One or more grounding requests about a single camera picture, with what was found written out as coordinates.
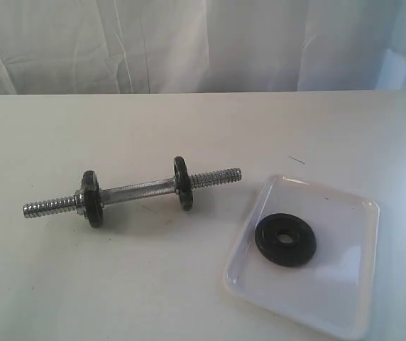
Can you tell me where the chrome threaded dumbbell bar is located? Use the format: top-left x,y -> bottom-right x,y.
23,168 -> 242,218

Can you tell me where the black weight plate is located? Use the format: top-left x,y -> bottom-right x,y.
254,213 -> 317,268

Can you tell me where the white plastic tray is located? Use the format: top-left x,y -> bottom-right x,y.
223,175 -> 380,340

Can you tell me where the white backdrop curtain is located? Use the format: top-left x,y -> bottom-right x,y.
0,1 -> 406,94

